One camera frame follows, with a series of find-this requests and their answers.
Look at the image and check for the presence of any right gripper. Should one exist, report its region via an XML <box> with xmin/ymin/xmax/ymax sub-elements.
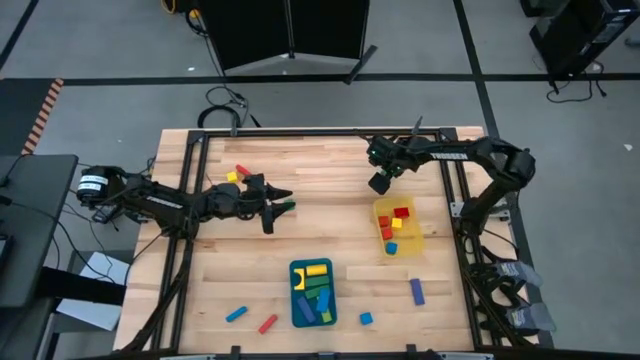
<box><xmin>367</xmin><ymin>134</ymin><xmax>419</xmax><ymax>197</ymax></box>

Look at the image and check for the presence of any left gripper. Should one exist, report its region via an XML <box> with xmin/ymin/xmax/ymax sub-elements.
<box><xmin>239</xmin><ymin>172</ymin><xmax>294</xmax><ymax>235</ymax></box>

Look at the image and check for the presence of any yellow translucent tray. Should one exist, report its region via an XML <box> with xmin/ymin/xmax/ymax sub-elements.
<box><xmin>372</xmin><ymin>195</ymin><xmax>425</xmax><ymax>259</ymax></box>

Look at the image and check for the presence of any light blue long block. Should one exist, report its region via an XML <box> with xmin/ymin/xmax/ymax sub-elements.
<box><xmin>224</xmin><ymin>305</ymin><xmax>249</xmax><ymax>324</ymax></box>

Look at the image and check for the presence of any teal plastic tray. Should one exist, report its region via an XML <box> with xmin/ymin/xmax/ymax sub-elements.
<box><xmin>288</xmin><ymin>257</ymin><xmax>339</xmax><ymax>330</ymax></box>

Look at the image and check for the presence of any red long block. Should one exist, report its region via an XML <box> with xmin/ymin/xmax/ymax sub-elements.
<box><xmin>257</xmin><ymin>313</ymin><xmax>279</xmax><ymax>335</ymax></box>

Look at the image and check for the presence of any grey weight bag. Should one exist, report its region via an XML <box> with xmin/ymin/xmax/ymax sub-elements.
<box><xmin>492</xmin><ymin>259</ymin><xmax>544</xmax><ymax>289</ymax></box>
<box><xmin>504</xmin><ymin>301</ymin><xmax>558</xmax><ymax>335</ymax></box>

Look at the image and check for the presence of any black folding partition screen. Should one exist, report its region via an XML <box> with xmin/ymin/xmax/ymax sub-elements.
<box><xmin>198</xmin><ymin>0</ymin><xmax>379</xmax><ymax>85</ymax></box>

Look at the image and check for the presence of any black power adapter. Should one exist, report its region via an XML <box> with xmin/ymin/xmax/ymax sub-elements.
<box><xmin>92</xmin><ymin>202</ymin><xmax>120</xmax><ymax>225</ymax></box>

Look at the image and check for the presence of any white paper sheet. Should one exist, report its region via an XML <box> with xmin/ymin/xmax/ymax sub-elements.
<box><xmin>55</xmin><ymin>251</ymin><xmax>132</xmax><ymax>332</ymax></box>

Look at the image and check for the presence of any black equipment cart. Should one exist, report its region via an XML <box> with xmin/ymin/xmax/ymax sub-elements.
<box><xmin>528</xmin><ymin>0</ymin><xmax>640</xmax><ymax>79</ymax></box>

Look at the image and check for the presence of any black desk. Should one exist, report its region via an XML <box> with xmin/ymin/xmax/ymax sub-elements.
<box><xmin>0</xmin><ymin>153</ymin><xmax>127</xmax><ymax>309</ymax></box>

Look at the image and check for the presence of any black floor mat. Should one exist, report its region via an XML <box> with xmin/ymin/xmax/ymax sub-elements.
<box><xmin>0</xmin><ymin>77</ymin><xmax>65</xmax><ymax>156</ymax></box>

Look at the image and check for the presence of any black aluminium frame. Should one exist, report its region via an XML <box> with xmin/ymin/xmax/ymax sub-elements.
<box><xmin>122</xmin><ymin>115</ymin><xmax>539</xmax><ymax>360</ymax></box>

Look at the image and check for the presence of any coiled black cable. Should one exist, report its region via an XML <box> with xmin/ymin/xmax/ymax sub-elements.
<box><xmin>196</xmin><ymin>84</ymin><xmax>261</xmax><ymax>130</ymax></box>

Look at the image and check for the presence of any black cable bundle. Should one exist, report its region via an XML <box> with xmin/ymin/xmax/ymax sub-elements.
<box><xmin>459</xmin><ymin>234</ymin><xmax>531</xmax><ymax>346</ymax></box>

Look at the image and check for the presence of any thin black floor cable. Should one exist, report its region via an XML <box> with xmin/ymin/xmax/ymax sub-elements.
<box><xmin>544</xmin><ymin>59</ymin><xmax>609</xmax><ymax>105</ymax></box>

